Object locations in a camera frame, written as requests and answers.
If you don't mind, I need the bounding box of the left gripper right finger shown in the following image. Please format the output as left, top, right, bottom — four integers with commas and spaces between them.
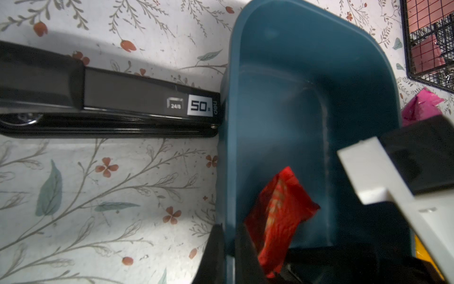
235, 224, 268, 284

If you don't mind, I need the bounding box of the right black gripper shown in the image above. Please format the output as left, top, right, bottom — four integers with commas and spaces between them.
283, 244, 443, 284

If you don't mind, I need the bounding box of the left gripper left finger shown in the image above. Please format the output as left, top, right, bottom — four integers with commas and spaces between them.
192, 224, 225, 284

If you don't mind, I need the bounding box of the yellow tea bag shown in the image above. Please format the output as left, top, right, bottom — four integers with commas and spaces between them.
414, 235, 445, 280

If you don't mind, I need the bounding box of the teal plastic storage box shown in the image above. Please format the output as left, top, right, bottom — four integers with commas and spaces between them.
216, 1, 411, 284

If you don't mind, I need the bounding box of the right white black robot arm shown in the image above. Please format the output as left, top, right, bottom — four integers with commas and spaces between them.
286, 115, 454, 284

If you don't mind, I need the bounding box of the floral table mat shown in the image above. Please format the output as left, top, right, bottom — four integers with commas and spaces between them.
0, 0, 454, 284

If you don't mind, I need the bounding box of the black stapler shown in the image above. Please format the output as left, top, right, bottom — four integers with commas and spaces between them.
1, 42, 223, 138

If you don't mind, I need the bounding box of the black wire desk organizer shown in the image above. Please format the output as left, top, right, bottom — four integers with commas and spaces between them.
400, 0, 454, 94

